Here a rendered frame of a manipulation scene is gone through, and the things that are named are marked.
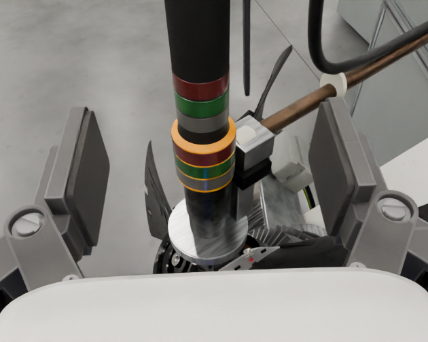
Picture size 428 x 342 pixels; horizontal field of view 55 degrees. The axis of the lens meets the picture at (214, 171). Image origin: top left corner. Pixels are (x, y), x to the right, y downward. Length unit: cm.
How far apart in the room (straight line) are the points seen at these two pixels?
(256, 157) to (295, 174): 53
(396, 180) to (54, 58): 293
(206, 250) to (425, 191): 45
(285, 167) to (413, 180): 23
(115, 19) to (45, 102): 110
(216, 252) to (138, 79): 268
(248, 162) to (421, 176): 46
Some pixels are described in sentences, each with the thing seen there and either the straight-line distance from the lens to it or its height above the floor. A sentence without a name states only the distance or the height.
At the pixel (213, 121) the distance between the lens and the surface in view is 25.
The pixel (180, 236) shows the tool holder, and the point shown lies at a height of 146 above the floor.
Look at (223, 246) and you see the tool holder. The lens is 35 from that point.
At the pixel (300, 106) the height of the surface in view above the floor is 154.
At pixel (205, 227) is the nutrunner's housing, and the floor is 147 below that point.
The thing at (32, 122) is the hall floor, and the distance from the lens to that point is 286.
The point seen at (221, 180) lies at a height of 154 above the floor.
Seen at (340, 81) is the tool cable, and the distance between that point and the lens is 36.
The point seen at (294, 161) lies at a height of 116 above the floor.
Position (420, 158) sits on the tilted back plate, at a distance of 75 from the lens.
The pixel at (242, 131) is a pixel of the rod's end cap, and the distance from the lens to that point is 31.
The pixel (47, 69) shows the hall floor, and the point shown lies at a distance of 328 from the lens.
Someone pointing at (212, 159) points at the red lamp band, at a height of 156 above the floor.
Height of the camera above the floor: 176
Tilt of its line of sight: 49 degrees down
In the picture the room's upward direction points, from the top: 1 degrees counter-clockwise
